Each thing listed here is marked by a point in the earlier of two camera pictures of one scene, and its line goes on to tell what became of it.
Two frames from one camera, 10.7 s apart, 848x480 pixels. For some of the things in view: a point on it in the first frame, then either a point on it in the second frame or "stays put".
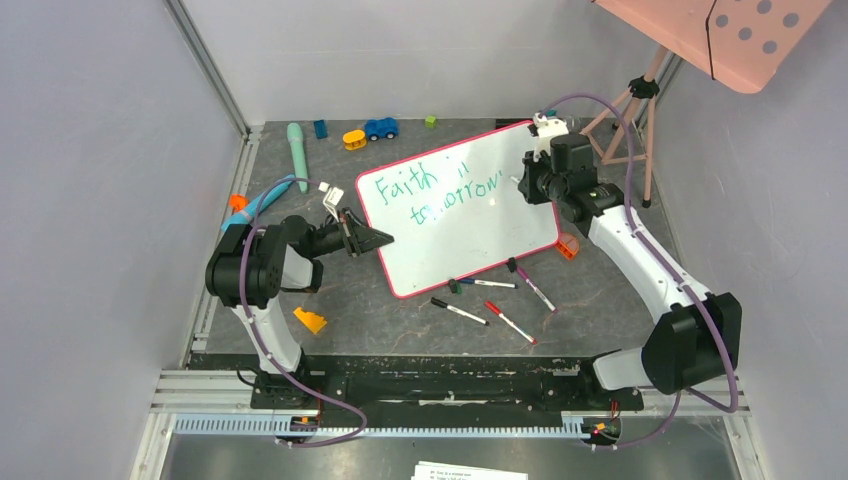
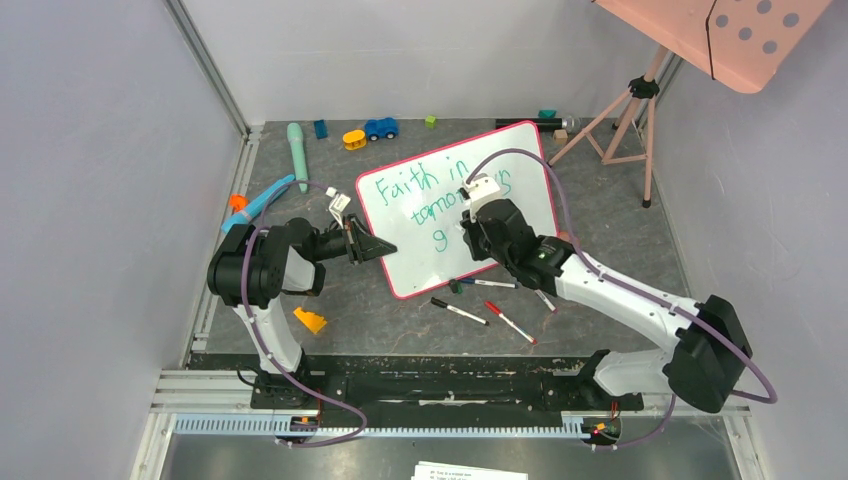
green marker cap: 455,286 stays put
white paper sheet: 443,471 stays put
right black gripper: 530,183 -> 473,234
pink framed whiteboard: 455,211 stays put
